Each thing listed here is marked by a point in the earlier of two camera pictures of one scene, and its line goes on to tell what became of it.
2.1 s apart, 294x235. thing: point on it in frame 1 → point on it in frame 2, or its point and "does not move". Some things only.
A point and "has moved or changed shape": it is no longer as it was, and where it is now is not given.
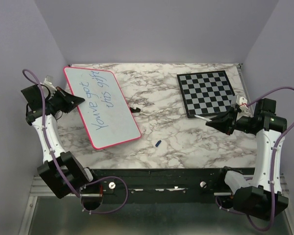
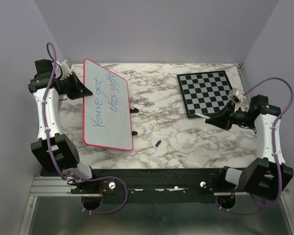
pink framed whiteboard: [105, 113] has moved or changed shape
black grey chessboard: [206, 94] does not move
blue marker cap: [158, 143] does not move
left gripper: [68, 99] → [78, 86]
